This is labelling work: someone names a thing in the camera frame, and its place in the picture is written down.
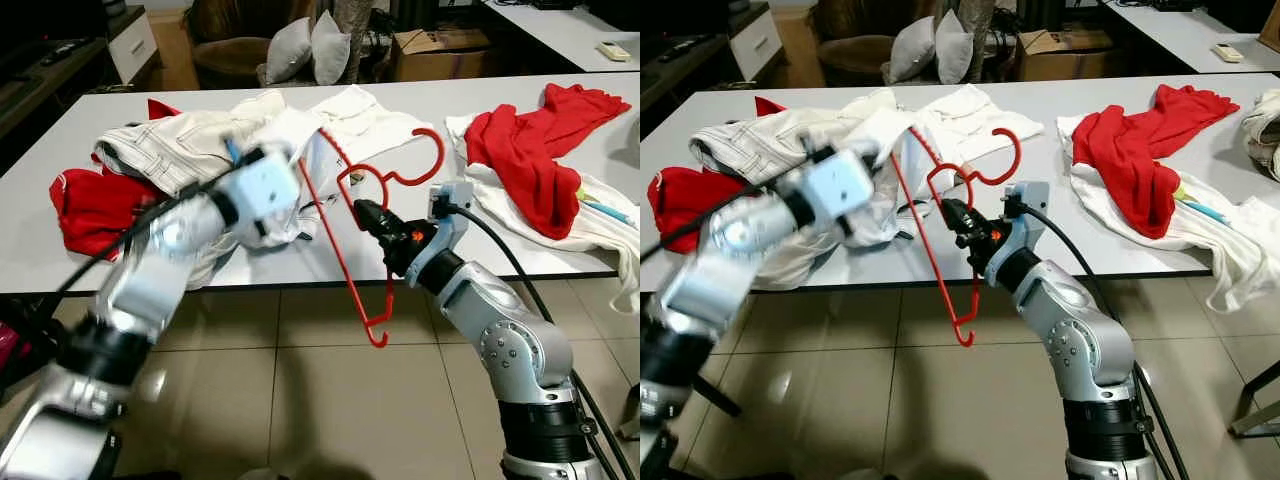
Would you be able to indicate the red plastic hanger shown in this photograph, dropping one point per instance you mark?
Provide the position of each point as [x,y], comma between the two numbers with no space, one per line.
[963,342]
[376,342]

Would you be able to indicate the red garment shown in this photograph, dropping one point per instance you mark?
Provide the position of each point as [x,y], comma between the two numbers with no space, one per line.
[95,210]
[530,160]
[690,205]
[1135,160]

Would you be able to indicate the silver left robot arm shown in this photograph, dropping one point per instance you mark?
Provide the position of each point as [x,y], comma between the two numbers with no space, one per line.
[150,285]
[720,290]

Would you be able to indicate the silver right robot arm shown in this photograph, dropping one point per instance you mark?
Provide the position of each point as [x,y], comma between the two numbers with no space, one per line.
[500,330]
[1080,330]

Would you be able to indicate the light blue plastic hanger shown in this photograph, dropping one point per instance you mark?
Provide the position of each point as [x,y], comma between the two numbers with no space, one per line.
[610,212]
[1210,210]

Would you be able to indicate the white crumpled garment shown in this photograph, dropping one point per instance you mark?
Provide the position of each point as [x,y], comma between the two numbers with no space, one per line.
[1230,250]
[985,115]
[600,240]
[380,115]

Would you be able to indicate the cream stitched jeans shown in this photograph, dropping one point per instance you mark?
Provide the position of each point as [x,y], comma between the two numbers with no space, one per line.
[180,140]
[770,140]

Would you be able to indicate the grey pillow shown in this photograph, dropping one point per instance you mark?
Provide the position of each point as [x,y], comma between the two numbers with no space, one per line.
[955,50]
[330,50]
[915,50]
[290,50]

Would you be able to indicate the open cardboard box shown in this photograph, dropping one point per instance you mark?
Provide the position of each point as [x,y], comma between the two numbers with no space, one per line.
[440,60]
[1065,60]

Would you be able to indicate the brown armchair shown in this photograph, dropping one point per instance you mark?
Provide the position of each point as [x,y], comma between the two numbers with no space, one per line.
[225,55]
[850,55]

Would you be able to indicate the grey patterned cloth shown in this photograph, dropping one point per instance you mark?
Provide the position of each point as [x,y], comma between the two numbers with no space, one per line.
[355,30]
[980,30]

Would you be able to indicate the white drawer cabinet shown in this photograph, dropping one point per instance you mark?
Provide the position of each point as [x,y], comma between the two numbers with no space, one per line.
[758,45]
[135,45]

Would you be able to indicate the black low bench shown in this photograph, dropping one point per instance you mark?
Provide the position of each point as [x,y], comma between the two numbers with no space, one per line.
[40,90]
[680,80]

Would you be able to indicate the black remote control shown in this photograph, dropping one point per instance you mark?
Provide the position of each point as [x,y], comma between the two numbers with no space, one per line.
[682,46]
[60,48]

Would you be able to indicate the white remote control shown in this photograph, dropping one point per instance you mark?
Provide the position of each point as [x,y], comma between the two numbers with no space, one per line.
[1227,52]
[614,51]

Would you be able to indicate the magenta plastic object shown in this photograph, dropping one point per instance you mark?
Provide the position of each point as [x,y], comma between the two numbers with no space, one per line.
[10,350]

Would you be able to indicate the grey metal chair leg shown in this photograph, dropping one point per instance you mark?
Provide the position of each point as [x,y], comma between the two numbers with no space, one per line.
[1250,428]

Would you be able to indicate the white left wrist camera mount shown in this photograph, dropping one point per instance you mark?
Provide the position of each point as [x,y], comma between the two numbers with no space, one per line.
[840,190]
[268,185]

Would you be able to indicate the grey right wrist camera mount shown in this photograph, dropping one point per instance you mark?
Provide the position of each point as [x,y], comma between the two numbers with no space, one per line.
[1030,200]
[455,200]

